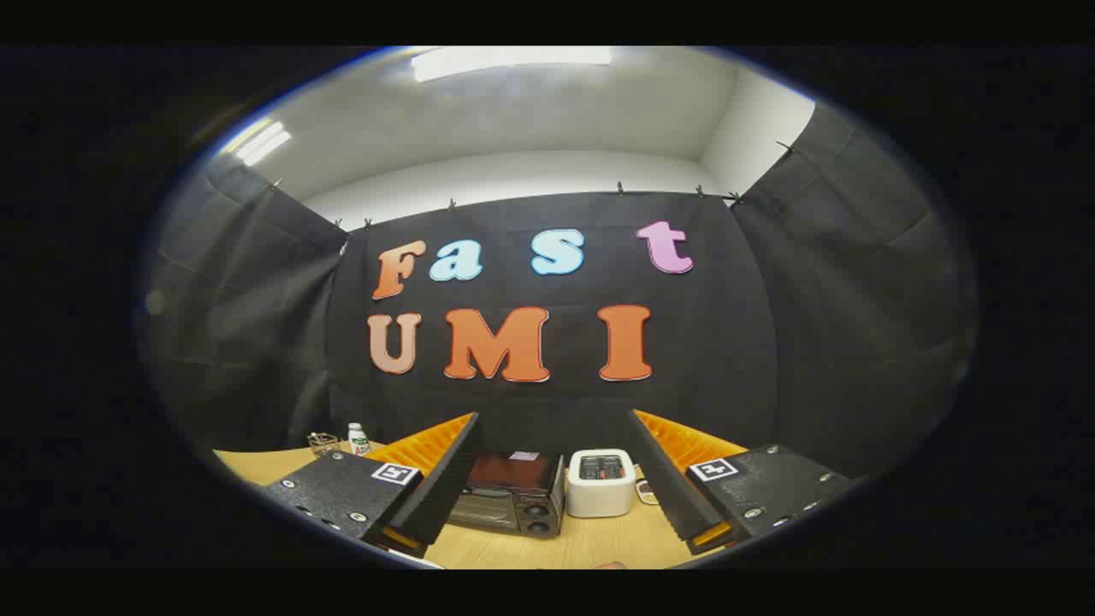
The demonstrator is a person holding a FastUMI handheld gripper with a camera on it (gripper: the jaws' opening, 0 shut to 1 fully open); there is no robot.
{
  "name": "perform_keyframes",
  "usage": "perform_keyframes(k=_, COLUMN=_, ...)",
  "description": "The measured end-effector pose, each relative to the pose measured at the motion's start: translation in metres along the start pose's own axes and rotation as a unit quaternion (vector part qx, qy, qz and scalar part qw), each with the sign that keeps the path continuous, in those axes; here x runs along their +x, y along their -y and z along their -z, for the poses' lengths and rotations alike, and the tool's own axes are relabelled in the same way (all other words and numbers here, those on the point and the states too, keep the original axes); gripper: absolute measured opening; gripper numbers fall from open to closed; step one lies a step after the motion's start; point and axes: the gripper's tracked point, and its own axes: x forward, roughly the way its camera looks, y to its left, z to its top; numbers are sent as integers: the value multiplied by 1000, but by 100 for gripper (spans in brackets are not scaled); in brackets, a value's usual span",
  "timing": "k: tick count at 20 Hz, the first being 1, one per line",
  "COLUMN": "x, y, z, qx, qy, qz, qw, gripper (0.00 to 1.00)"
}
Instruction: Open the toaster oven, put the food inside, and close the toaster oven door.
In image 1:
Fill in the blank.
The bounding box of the white bread toaster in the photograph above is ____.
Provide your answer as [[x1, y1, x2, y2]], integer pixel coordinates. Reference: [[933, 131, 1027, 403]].
[[565, 448, 638, 519]]

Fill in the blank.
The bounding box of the black toaster oven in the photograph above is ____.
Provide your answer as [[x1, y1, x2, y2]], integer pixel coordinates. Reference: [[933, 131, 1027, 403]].
[[446, 451, 568, 539]]

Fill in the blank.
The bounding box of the black backdrop cloth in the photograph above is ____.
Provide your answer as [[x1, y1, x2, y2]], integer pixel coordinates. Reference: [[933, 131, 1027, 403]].
[[139, 101, 981, 482]]

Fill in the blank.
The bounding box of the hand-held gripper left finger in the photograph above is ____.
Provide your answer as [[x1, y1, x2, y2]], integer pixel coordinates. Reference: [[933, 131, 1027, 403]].
[[261, 412, 482, 560]]

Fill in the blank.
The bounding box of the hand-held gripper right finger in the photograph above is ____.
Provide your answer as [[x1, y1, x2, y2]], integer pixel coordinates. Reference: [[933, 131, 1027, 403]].
[[628, 408, 857, 556]]

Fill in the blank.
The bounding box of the wide ceiling light panel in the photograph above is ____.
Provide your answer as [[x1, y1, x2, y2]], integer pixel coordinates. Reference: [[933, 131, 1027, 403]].
[[410, 47, 614, 84]]

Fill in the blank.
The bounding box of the narrow ceiling light panel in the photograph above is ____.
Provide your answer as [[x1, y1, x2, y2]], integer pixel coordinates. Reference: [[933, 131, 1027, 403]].
[[223, 119, 293, 169]]

